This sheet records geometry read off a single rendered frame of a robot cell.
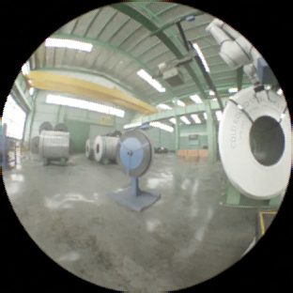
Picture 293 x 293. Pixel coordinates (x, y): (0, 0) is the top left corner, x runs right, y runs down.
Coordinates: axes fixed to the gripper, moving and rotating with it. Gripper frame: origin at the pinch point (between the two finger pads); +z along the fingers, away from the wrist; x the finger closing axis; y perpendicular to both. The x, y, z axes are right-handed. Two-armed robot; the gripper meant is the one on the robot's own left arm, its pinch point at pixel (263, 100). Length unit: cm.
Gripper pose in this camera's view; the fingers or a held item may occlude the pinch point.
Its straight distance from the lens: 121.5
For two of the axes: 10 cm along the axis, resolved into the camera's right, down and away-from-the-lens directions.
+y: 7.8, -3.6, 5.0
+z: 3.8, 9.2, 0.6
